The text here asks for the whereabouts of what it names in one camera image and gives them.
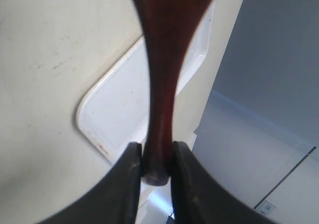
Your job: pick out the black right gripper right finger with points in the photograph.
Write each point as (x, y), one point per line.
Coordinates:
(198, 199)

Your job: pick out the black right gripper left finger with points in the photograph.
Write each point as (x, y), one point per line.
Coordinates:
(114, 200)

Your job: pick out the dark brown wooden spoon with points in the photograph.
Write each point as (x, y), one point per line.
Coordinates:
(168, 27)

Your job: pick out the white rectangular tray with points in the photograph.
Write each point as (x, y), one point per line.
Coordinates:
(115, 111)

